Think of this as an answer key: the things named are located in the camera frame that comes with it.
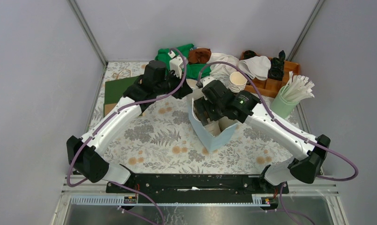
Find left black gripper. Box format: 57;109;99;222
155;69;193;99

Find white cloth on tray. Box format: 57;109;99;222
237;56;271;81

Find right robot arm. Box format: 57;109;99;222
188;77;331;193

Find brown cloth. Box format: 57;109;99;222
188;48;212;64

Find green cloth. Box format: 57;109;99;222
155;44;206;80

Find light blue paper bag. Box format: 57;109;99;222
187;87;237;152

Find wooden compartment tray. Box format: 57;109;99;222
240;50;301;98

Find green straw holder cup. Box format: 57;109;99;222
269;86;299;119

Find white wrapped straws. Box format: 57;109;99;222
281;71;315;103

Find stack of paper cups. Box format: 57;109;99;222
228;71;247;93

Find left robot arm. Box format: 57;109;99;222
67;55;192;193

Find black plastic bags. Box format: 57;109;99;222
268;50;286;81

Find green paper bag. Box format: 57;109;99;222
103;77;137;117

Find white paper coffee cup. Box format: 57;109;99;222
204;121;221;137

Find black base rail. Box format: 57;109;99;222
106;165;292;204

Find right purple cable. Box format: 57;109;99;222
196;61;360;224

